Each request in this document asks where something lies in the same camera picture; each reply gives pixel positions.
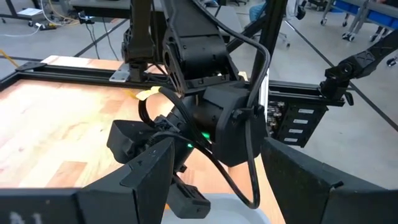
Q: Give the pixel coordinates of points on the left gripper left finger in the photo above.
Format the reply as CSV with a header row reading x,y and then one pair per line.
x,y
102,202

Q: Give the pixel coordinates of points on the person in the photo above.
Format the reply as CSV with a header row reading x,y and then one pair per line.
x,y
256,9

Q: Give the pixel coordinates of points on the black metal table frame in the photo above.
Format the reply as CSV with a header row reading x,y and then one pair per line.
x,y
62,73

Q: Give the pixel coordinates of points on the yellow tape tag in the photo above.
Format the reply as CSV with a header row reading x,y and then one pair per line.
x,y
146,93

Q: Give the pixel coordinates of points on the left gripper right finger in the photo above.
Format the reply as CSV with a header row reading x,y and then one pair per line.
x,y
317,196

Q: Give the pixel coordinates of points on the white flat box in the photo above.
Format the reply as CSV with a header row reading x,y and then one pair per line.
x,y
29,12

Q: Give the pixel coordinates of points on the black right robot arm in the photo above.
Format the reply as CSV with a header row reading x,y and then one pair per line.
x,y
199,46

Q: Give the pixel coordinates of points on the grey plastic tray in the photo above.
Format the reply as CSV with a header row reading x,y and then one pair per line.
x,y
230,214

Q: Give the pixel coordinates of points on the grey cart with blue bins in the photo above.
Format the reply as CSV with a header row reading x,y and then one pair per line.
x,y
357,12

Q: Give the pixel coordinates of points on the black white-labelled controller box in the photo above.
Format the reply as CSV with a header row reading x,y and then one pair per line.
x,y
298,124

